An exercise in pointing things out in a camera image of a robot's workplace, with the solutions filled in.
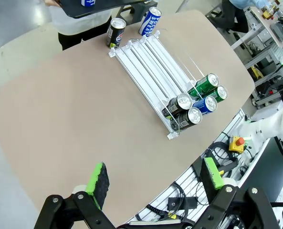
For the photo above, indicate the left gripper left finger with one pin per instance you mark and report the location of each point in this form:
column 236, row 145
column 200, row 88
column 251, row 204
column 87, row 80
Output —
column 98, row 186

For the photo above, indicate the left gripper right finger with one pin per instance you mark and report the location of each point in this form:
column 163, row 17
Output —
column 212, row 174

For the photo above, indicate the green Chilsung cider can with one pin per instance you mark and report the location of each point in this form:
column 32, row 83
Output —
column 221, row 93
column 210, row 81

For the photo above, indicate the black rectangular serving tray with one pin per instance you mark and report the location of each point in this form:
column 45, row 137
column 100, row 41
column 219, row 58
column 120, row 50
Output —
column 103, row 7

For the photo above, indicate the blue Pocari Sweat can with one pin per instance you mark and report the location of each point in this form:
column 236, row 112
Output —
column 209, row 103
column 88, row 2
column 149, row 22

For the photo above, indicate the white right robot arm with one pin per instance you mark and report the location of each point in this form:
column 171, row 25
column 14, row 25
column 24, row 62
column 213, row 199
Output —
column 275, row 124

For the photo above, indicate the yellow hand tool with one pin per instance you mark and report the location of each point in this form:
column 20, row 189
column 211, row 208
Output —
column 257, row 73

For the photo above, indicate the seated person in blue shirt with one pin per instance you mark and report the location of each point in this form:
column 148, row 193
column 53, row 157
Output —
column 239, row 19

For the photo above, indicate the person in white hoodie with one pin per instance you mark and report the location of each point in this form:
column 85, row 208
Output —
column 84, row 26

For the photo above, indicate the person's right hand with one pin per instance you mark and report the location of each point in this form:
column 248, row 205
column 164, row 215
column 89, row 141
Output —
column 52, row 2

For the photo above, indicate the white slotted mounting panel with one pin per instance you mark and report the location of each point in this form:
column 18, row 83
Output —
column 186, row 176

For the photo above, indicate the yellow emergency stop box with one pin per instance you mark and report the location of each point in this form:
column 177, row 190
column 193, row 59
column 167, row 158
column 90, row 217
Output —
column 234, row 145

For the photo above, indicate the black Pepsi can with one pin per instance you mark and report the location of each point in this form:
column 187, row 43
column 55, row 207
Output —
column 193, row 115
column 116, row 33
column 183, row 101

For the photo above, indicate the dark grey control cabinet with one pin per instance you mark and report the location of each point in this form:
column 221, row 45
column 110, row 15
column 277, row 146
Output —
column 275, row 171

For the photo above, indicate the white sloped can dispenser rack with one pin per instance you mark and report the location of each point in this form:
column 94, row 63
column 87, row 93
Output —
column 143, row 62

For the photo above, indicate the dark grey floor base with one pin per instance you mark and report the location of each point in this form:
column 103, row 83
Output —
column 136, row 12

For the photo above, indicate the aluminium frame workbench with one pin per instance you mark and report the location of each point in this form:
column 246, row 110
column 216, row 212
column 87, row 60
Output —
column 272, row 50

